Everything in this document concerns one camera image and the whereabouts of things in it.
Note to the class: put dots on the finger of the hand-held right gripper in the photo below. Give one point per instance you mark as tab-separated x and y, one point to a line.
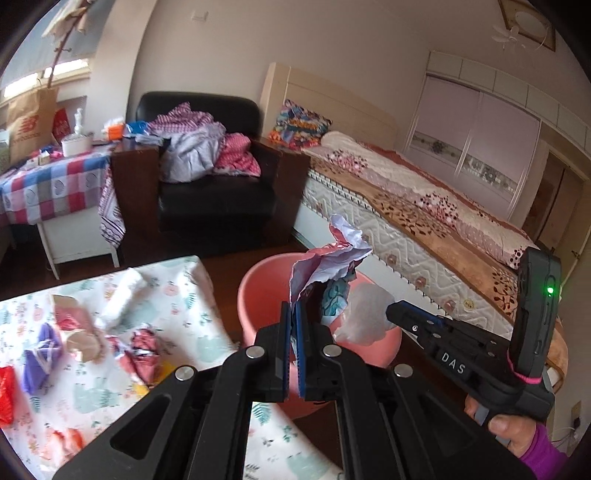
408	318

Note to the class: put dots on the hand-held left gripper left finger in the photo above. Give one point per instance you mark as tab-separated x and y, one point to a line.
284	344

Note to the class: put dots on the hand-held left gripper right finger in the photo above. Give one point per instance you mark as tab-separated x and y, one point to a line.
301	350

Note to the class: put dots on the thin white tissue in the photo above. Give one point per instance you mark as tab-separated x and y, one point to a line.
364	314

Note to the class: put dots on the pink plastic bucket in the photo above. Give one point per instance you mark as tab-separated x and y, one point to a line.
263	295

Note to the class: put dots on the white purple paper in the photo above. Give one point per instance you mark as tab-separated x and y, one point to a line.
323	263

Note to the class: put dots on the person's right forearm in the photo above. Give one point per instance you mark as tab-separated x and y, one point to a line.
545	454

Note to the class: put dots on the person's right hand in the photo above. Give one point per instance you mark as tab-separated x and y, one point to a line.
508	427

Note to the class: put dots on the floral tablecloth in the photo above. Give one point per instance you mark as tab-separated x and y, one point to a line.
194	318

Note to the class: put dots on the brown floral bedspread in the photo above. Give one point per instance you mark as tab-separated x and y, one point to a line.
415	217

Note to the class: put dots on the brown wooden door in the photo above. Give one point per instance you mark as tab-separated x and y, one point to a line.
554	198

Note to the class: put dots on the pink floral quilt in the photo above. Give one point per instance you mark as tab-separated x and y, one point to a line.
415	180

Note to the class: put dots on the crumpled red paper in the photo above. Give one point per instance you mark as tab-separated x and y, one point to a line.
143	355

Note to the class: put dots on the black leather armchair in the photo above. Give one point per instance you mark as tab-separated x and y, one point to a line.
207	203

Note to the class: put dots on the white sliding-door wardrobe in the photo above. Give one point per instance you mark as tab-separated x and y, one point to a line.
475	138

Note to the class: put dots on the pink patterned garment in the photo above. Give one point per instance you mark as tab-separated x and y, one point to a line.
240	157

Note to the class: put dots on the brown paper scrap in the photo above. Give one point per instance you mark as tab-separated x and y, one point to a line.
85	346

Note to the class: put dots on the lavender garment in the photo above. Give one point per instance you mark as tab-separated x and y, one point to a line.
189	157

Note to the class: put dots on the pink wrapper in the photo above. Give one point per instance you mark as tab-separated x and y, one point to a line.
71	316

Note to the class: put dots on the colourful printed cushion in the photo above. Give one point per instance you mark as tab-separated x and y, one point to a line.
300	124

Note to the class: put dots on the cream wooden bed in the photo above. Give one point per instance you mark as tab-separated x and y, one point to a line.
323	92

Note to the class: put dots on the pink checked garment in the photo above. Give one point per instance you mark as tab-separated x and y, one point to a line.
184	120

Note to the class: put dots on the blue packet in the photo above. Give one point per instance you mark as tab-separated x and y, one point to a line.
138	131

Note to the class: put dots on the orange tissue box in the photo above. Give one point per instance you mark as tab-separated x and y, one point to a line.
113	130

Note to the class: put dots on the checked tablecloth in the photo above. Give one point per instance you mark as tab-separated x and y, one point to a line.
55	184

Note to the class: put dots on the white round container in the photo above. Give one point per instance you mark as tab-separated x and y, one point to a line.
76	145

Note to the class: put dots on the white ceiling fan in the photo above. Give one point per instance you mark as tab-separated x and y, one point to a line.
508	36

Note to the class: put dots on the framed ceiling light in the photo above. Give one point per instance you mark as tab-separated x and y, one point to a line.
531	21

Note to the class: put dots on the small white boxes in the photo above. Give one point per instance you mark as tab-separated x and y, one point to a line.
44	157

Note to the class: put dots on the red gift bag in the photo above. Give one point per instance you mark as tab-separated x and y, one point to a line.
61	124

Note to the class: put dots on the brown paper bag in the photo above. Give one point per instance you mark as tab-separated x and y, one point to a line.
30	124

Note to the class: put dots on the red coat rack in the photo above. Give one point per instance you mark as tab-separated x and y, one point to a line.
57	50

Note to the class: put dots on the beige hanging garment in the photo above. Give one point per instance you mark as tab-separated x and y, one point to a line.
69	18

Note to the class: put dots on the grey window blind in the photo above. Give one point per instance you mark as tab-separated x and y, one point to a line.
27	46

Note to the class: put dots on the white wall switch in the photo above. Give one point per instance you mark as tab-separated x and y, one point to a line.
198	17

